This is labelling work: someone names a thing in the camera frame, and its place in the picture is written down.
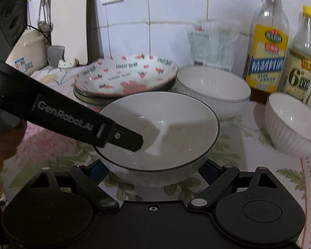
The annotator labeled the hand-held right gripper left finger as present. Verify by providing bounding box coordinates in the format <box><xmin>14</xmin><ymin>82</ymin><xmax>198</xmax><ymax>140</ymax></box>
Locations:
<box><xmin>9</xmin><ymin>158</ymin><xmax>120</xmax><ymax>210</ymax></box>

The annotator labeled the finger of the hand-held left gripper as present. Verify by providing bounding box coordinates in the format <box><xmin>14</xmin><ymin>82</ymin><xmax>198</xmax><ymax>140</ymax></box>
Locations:
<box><xmin>104</xmin><ymin>121</ymin><xmax>145</xmax><ymax>152</ymax></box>

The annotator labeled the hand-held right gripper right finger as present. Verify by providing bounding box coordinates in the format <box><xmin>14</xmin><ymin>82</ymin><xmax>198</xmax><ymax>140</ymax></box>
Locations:
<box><xmin>188</xmin><ymin>159</ymin><xmax>301</xmax><ymax>210</ymax></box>

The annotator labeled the white bowl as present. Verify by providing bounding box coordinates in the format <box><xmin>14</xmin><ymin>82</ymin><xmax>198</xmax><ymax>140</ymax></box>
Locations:
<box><xmin>93</xmin><ymin>91</ymin><xmax>220</xmax><ymax>188</ymax></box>
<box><xmin>265</xmin><ymin>92</ymin><xmax>311</xmax><ymax>158</ymax></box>
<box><xmin>176</xmin><ymin>66</ymin><xmax>251</xmax><ymax>121</ymax></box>

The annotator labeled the pink heart print plate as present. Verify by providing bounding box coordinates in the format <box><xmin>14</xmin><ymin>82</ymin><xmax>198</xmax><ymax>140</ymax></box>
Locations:
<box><xmin>74</xmin><ymin>54</ymin><xmax>178</xmax><ymax>97</ymax></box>

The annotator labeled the person's left hand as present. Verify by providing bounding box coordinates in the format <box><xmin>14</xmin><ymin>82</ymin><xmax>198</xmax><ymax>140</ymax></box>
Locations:
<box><xmin>0</xmin><ymin>121</ymin><xmax>28</xmax><ymax>181</ymax></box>

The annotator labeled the cream rice cooker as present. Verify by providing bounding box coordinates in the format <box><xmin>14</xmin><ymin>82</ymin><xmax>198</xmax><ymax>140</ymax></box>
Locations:
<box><xmin>6</xmin><ymin>28</ymin><xmax>50</xmax><ymax>71</ymax></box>

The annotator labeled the floral tablecloth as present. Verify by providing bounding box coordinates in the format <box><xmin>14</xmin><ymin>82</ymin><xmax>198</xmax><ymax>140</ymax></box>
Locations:
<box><xmin>0</xmin><ymin>65</ymin><xmax>311</xmax><ymax>239</ymax></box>

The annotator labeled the hanging metal ladle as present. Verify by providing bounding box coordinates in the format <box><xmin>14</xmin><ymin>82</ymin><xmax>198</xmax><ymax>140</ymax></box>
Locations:
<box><xmin>37</xmin><ymin>0</ymin><xmax>54</xmax><ymax>32</ymax></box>

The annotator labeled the cream cutting board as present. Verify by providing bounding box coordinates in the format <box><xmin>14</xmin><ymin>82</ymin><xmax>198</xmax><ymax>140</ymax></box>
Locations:
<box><xmin>50</xmin><ymin>0</ymin><xmax>90</xmax><ymax>66</ymax></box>

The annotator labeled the white salt bag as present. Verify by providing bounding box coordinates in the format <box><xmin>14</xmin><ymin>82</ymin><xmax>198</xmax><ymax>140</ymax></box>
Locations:
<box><xmin>187</xmin><ymin>18</ymin><xmax>219</xmax><ymax>68</ymax></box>
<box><xmin>215</xmin><ymin>19</ymin><xmax>240</xmax><ymax>72</ymax></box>

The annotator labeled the yellow label cooking wine bottle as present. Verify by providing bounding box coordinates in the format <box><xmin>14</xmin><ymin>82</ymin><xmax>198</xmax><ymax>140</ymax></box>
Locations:
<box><xmin>245</xmin><ymin>0</ymin><xmax>290</xmax><ymax>101</ymax></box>

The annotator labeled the clear vinegar bottle yellow cap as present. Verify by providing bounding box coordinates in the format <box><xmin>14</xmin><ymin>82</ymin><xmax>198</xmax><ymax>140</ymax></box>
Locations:
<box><xmin>284</xmin><ymin>5</ymin><xmax>311</xmax><ymax>105</ymax></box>

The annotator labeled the cleaver with printed handle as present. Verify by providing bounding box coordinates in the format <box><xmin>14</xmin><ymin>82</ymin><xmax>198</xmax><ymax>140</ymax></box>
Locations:
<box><xmin>47</xmin><ymin>45</ymin><xmax>80</xmax><ymax>69</ymax></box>

